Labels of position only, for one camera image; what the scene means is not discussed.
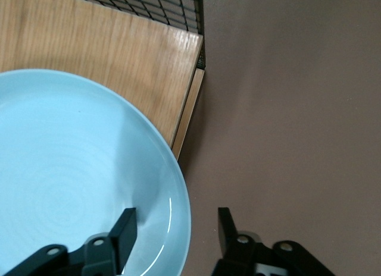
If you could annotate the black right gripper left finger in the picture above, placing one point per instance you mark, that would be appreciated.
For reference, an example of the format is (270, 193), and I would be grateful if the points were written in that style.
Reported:
(122, 237)

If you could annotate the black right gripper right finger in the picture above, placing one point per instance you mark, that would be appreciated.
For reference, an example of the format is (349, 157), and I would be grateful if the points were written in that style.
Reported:
(229, 243)

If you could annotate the light blue round plate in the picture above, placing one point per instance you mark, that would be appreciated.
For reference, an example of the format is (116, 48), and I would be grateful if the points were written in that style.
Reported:
(59, 154)

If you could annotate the wooden board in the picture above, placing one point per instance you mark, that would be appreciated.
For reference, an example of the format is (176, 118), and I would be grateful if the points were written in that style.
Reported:
(89, 50)

